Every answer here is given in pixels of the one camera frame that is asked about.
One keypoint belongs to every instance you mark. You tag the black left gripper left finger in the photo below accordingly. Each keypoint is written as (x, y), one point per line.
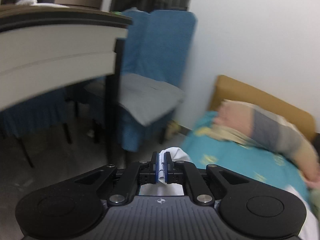
(148, 173)

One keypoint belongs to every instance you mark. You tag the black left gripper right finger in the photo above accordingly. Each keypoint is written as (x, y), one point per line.
(173, 172)

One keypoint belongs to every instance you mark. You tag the white t-shirt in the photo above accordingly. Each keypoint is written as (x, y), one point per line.
(310, 229)

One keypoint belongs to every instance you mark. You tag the grey seat cushion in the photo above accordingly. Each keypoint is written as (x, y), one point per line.
(148, 100)

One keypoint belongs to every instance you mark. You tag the striped pink grey pillow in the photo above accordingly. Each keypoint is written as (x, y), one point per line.
(251, 125)

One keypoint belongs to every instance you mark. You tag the teal patterned bed sheet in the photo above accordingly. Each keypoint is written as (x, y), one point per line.
(255, 163)

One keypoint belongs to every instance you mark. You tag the tan wooden headboard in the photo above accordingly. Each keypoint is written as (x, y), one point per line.
(228, 88)

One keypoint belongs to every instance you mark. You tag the blue covered stool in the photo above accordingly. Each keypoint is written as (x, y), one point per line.
(40, 112)

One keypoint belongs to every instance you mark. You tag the blue covered chair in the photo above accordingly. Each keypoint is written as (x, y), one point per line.
(157, 47)

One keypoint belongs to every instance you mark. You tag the white desk with dark top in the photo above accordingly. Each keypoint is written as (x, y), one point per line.
(46, 48)

